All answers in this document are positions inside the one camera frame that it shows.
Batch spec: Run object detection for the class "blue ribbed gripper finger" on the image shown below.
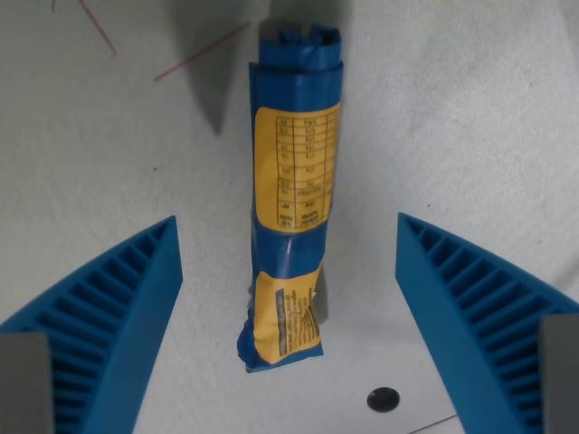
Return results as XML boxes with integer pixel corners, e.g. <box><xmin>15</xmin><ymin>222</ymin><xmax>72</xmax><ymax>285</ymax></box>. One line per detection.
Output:
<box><xmin>0</xmin><ymin>215</ymin><xmax>184</xmax><ymax>434</ymax></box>
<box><xmin>394</xmin><ymin>212</ymin><xmax>579</xmax><ymax>434</ymax></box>

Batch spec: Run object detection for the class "rolled blue bag yellow label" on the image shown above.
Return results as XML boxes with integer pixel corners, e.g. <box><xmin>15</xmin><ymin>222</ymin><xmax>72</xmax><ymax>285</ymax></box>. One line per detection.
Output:
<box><xmin>235</xmin><ymin>24</ymin><xmax>345</xmax><ymax>374</ymax></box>

